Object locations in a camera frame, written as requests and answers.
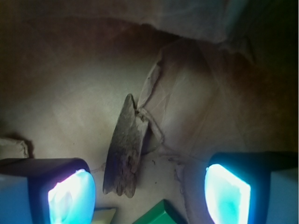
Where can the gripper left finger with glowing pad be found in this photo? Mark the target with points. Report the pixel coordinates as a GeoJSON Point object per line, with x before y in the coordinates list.
{"type": "Point", "coordinates": [46, 191]}

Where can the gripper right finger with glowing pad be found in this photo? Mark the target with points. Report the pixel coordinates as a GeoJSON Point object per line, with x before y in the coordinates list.
{"type": "Point", "coordinates": [253, 188]}

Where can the dark wood chip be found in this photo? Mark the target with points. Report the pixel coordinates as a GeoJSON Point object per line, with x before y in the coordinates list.
{"type": "Point", "coordinates": [124, 154]}

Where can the yellow sponge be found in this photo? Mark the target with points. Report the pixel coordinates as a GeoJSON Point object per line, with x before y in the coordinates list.
{"type": "Point", "coordinates": [103, 215]}

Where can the green rectangular block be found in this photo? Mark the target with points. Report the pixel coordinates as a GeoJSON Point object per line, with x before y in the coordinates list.
{"type": "Point", "coordinates": [162, 213]}

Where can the brown paper bag liner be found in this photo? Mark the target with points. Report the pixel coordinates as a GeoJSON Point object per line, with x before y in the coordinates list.
{"type": "Point", "coordinates": [211, 75]}

